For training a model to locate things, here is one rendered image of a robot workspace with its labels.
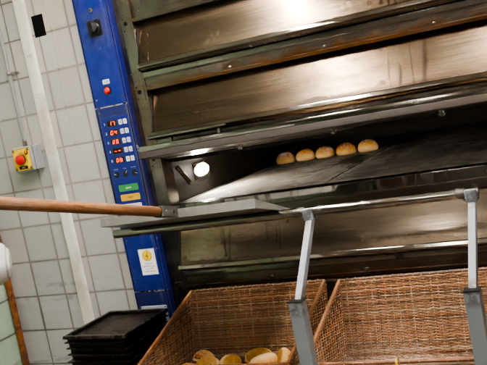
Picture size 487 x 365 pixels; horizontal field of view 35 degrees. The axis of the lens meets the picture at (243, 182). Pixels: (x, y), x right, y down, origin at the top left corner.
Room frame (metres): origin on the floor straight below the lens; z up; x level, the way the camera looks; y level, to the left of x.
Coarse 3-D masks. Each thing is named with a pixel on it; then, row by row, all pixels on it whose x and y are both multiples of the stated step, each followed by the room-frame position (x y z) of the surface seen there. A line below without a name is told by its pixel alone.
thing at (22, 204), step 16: (0, 208) 1.65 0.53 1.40; (16, 208) 1.69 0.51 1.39; (32, 208) 1.74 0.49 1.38; (48, 208) 1.78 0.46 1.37; (64, 208) 1.84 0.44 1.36; (80, 208) 1.89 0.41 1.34; (96, 208) 1.95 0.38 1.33; (112, 208) 2.01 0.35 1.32; (128, 208) 2.07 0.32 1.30; (144, 208) 2.14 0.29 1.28; (160, 208) 2.22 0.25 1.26
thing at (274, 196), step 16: (384, 176) 2.59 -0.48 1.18; (400, 176) 2.52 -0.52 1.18; (416, 176) 2.50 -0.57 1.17; (432, 176) 2.48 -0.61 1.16; (448, 176) 2.45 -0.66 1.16; (464, 176) 2.43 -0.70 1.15; (480, 176) 2.41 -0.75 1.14; (272, 192) 2.74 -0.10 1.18; (288, 192) 2.70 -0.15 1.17; (304, 192) 2.67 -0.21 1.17; (320, 192) 2.65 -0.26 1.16; (336, 192) 2.62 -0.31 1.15; (352, 192) 2.60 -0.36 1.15
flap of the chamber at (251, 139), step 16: (480, 96) 2.25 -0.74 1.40; (384, 112) 2.38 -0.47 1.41; (400, 112) 2.36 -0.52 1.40; (416, 112) 2.34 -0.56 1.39; (432, 112) 2.38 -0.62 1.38; (448, 112) 2.46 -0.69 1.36; (288, 128) 2.52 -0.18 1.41; (304, 128) 2.50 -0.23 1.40; (320, 128) 2.47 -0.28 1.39; (336, 128) 2.53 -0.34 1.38; (352, 128) 2.61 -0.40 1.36; (192, 144) 2.68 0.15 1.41; (208, 144) 2.65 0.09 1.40; (224, 144) 2.63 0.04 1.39; (240, 144) 2.68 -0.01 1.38; (256, 144) 2.78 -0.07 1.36
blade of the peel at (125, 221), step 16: (192, 208) 2.28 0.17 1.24; (208, 208) 2.25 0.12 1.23; (224, 208) 2.23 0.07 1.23; (240, 208) 2.20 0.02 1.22; (256, 208) 2.19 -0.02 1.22; (272, 208) 2.29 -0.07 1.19; (288, 208) 2.40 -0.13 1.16; (112, 224) 2.40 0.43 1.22; (128, 224) 2.38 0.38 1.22; (144, 224) 2.44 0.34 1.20; (160, 224) 2.51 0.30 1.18
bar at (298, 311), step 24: (432, 192) 2.12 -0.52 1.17; (456, 192) 2.08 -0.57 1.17; (240, 216) 2.38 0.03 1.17; (264, 216) 2.34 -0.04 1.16; (288, 216) 2.30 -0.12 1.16; (312, 216) 2.26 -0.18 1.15; (480, 288) 1.87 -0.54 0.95; (480, 312) 1.85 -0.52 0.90; (312, 336) 2.09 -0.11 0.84; (480, 336) 1.86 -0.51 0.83; (312, 360) 2.06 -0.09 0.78; (480, 360) 1.86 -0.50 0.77
